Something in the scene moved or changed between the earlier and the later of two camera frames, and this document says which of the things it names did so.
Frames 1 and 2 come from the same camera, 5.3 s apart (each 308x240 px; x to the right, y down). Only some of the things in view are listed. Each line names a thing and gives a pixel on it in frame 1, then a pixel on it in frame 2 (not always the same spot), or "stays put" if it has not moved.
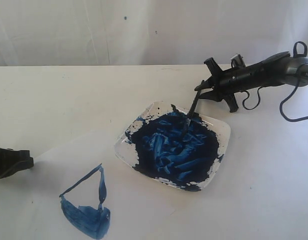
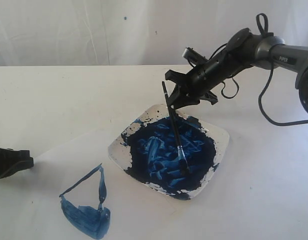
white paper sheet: (83, 191) stays put
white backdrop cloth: (69, 33) stays put
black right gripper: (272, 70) to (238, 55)
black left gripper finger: (16, 161) stays put
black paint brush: (193, 104) to (182, 161)
